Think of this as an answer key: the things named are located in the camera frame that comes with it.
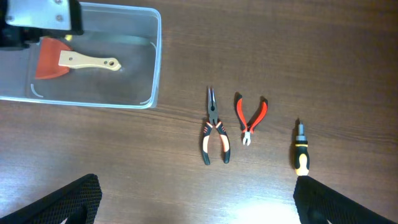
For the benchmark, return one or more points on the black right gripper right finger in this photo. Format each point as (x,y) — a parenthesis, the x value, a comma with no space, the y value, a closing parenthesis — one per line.
(317,203)

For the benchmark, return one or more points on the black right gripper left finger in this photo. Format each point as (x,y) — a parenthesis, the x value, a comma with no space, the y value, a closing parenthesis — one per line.
(77,202)

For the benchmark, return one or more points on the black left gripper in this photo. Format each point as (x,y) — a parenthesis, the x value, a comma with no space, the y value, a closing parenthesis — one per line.
(14,37)

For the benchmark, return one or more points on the orange scraper wooden handle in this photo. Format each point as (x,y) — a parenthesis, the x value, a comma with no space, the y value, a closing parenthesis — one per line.
(56,59)

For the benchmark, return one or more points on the metal file yellow black handle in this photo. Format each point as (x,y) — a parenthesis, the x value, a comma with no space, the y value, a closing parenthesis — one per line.
(111,38)

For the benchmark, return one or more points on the clear plastic container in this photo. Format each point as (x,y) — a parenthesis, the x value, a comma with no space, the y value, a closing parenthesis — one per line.
(135,85)

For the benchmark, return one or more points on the yellow black screwdriver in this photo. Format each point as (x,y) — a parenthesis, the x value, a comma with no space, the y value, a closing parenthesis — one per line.
(301,155)

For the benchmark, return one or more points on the small red cutting pliers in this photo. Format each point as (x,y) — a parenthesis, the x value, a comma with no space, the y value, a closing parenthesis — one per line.
(248,125)

